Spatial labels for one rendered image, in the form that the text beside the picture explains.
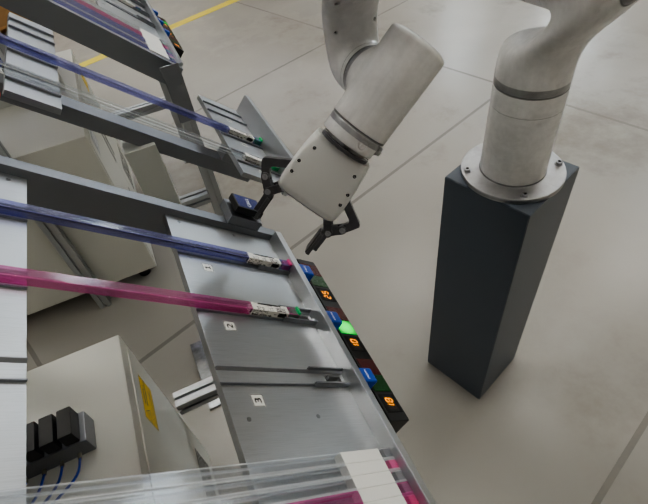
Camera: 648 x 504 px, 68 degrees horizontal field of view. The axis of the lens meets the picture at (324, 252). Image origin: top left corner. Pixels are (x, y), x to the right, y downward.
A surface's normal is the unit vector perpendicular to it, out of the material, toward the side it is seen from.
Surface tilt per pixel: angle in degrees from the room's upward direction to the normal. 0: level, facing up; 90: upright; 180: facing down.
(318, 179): 66
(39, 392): 0
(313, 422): 43
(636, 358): 0
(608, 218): 0
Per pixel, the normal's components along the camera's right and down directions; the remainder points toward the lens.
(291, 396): 0.53, -0.75
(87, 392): -0.11, -0.68
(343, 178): 0.00, 0.43
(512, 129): -0.55, 0.65
